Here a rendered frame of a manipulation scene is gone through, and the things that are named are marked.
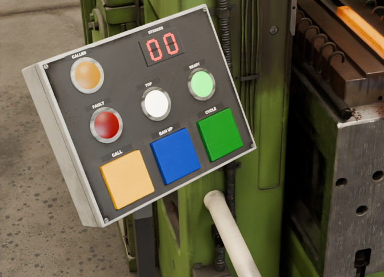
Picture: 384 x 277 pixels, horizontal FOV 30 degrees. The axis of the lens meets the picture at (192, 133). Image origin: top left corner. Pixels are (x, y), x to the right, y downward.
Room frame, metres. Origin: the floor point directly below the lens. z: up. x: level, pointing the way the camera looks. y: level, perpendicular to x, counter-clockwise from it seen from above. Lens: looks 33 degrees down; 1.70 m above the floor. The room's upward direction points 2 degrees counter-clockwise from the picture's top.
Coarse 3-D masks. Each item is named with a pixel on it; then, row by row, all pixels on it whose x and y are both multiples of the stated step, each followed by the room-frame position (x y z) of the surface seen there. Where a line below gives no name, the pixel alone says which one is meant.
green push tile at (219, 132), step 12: (228, 108) 1.09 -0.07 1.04; (204, 120) 1.06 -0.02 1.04; (216, 120) 1.07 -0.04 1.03; (228, 120) 1.08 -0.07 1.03; (204, 132) 1.04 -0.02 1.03; (216, 132) 1.05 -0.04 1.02; (228, 132) 1.07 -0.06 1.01; (204, 144) 1.04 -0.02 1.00; (216, 144) 1.04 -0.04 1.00; (228, 144) 1.05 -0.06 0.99; (240, 144) 1.06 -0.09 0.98; (216, 156) 1.03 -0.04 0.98
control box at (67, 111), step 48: (96, 48) 1.04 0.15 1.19; (144, 48) 1.08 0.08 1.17; (192, 48) 1.13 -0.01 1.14; (48, 96) 0.97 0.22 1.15; (96, 96) 1.00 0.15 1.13; (144, 96) 1.03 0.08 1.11; (192, 96) 1.08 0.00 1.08; (96, 144) 0.95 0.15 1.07; (144, 144) 0.99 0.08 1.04; (96, 192) 0.90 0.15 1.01
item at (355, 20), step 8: (344, 8) 1.59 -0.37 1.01; (344, 16) 1.56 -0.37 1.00; (352, 16) 1.55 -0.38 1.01; (352, 24) 1.52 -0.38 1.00; (360, 24) 1.50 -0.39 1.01; (368, 24) 1.50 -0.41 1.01; (360, 32) 1.48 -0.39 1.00; (368, 32) 1.46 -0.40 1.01; (376, 32) 1.46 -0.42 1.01; (368, 40) 1.44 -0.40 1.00; (376, 40) 1.42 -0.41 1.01; (376, 48) 1.40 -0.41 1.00
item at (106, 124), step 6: (102, 114) 0.98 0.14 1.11; (108, 114) 0.98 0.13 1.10; (96, 120) 0.97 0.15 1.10; (102, 120) 0.97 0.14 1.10; (108, 120) 0.98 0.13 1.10; (114, 120) 0.98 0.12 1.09; (96, 126) 0.96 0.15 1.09; (102, 126) 0.97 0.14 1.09; (108, 126) 0.97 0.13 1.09; (114, 126) 0.98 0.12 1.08; (96, 132) 0.96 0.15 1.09; (102, 132) 0.96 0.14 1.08; (108, 132) 0.97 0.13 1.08; (114, 132) 0.97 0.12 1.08; (108, 138) 0.96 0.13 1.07
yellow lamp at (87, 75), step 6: (78, 66) 1.01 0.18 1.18; (84, 66) 1.01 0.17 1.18; (90, 66) 1.02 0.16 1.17; (96, 66) 1.02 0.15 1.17; (78, 72) 1.00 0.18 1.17; (84, 72) 1.01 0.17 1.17; (90, 72) 1.01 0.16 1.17; (96, 72) 1.02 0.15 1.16; (78, 78) 1.00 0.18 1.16; (84, 78) 1.00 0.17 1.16; (90, 78) 1.00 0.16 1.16; (96, 78) 1.01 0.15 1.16; (78, 84) 0.99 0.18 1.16; (84, 84) 0.99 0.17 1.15; (90, 84) 1.00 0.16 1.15; (96, 84) 1.00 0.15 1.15
